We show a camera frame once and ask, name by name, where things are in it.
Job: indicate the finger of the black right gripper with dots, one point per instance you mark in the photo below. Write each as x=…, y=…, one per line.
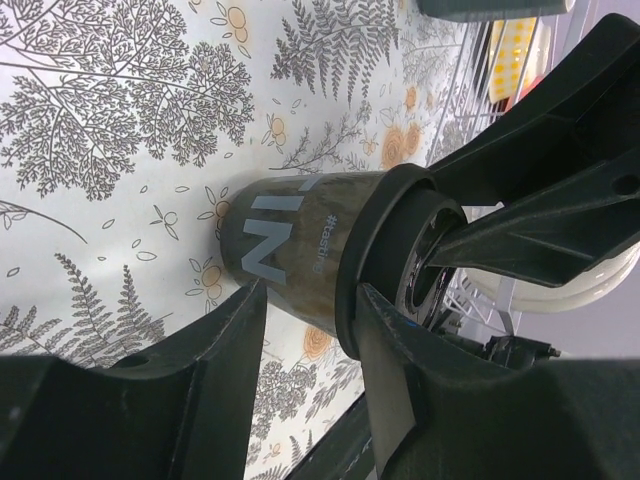
x=584, y=113
x=556, y=234

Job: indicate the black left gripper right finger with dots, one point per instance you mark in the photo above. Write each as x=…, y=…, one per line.
x=438, y=412

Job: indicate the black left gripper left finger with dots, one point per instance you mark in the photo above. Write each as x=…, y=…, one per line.
x=180, y=409

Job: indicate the dark takeout coffee cup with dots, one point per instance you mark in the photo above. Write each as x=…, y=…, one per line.
x=291, y=232

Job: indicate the black plastic cup lid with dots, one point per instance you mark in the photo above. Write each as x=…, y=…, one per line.
x=389, y=245

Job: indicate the clear plastic dish rack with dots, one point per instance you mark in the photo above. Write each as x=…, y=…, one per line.
x=485, y=304

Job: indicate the yellow patterned bowl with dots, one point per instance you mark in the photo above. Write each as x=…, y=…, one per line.
x=508, y=47

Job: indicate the blue-grey ceramic mug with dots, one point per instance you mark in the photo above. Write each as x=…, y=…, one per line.
x=465, y=11

